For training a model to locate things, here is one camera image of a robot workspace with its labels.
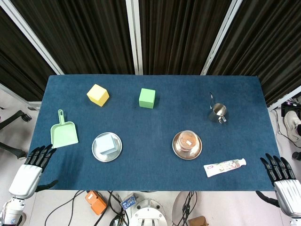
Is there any right black-fingered robot hand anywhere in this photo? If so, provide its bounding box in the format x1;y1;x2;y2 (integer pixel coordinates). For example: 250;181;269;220
255;153;301;218

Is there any left black-fingered robot hand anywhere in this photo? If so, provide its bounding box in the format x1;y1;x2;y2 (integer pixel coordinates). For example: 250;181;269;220
8;144;59;200

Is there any light blue foam cube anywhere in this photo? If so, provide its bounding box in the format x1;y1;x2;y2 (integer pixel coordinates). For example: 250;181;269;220
95;134;119;155

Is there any brown round container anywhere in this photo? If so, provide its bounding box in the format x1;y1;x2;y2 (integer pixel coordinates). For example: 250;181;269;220
175;130;198;153

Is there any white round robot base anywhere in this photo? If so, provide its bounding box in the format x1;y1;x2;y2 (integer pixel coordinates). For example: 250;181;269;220
128;199;169;226

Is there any black office chair base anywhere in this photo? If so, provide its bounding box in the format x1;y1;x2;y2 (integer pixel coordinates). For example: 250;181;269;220
0;110;32;161

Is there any light green plastic dustpan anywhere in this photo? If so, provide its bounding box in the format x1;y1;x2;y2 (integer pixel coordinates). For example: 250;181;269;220
50;109;79;149

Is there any white toothpaste tube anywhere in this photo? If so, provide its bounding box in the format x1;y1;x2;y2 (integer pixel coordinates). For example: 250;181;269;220
203;158;247;178

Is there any white sneaker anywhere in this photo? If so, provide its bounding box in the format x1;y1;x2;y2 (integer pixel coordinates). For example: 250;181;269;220
283;110;301;142

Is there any orange plastic box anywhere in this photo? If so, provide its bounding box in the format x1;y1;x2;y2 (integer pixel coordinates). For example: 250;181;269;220
84;190;108;215

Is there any black device box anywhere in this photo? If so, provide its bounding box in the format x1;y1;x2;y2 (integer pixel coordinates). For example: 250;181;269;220
281;98;301;118

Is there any brown cardboard box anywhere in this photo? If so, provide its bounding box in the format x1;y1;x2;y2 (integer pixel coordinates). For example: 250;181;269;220
188;215;209;226

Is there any small blue printed box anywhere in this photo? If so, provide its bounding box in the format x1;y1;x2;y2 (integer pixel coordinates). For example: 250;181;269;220
120;193;137;210

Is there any steel gooseneck pitcher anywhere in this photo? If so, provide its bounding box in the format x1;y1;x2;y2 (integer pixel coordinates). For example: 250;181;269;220
208;92;229;125

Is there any black pleated curtain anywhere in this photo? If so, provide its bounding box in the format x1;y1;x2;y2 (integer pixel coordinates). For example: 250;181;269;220
138;0;232;75
0;7;56;102
10;0;135;75
208;0;301;108

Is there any yellow foam cube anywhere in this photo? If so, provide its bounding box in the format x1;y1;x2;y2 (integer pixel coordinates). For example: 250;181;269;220
86;84;110;108

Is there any blue felt table cloth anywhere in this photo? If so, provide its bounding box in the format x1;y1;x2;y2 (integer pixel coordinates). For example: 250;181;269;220
20;74;290;192

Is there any green foam cube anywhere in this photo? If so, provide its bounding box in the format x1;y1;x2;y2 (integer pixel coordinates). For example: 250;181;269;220
138;88;156;109

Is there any black floor cable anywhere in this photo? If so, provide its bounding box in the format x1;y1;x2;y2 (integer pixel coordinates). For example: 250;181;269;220
107;191;129;226
180;191;198;226
44;190;86;226

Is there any white frame rail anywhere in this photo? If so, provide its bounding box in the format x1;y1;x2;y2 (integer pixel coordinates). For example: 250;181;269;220
0;83;42;111
268;85;301;111

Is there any white frame post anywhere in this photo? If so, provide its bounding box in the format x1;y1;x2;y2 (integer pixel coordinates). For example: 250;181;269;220
200;0;246;76
126;0;143;75
0;0;64;75

